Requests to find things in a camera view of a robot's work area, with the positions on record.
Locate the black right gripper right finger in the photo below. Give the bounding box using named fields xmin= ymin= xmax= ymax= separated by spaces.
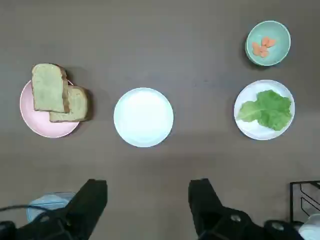
xmin=188 ymin=178 xmax=305 ymax=240

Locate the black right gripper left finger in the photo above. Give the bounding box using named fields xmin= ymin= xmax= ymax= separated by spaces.
xmin=0 ymin=178 xmax=108 ymax=240

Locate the green lettuce leaf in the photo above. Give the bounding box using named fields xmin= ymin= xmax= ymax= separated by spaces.
xmin=237 ymin=89 xmax=293 ymax=131

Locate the brown bread slice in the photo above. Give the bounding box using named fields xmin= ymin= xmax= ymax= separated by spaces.
xmin=31 ymin=63 xmax=70 ymax=113
xmin=49 ymin=86 xmax=90 ymax=123

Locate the green bowl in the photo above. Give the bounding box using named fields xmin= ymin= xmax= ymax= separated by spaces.
xmin=245 ymin=21 xmax=292 ymax=66

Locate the pink round plate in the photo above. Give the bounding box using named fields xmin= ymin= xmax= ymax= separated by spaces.
xmin=19 ymin=79 xmax=87 ymax=138

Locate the white round plate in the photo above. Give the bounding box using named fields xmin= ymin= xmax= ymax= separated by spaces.
xmin=234 ymin=79 xmax=296 ymax=140
xmin=113 ymin=87 xmax=175 ymax=148

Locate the clear plastic container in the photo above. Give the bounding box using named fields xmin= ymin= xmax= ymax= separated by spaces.
xmin=26 ymin=191 xmax=77 ymax=226

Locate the white cup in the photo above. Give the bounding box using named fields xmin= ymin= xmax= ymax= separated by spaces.
xmin=298 ymin=213 xmax=320 ymax=240

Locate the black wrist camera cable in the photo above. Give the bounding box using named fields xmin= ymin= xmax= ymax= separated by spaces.
xmin=0 ymin=204 xmax=55 ymax=213

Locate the black wire cup rack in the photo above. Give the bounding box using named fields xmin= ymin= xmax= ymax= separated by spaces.
xmin=289 ymin=179 xmax=320 ymax=223

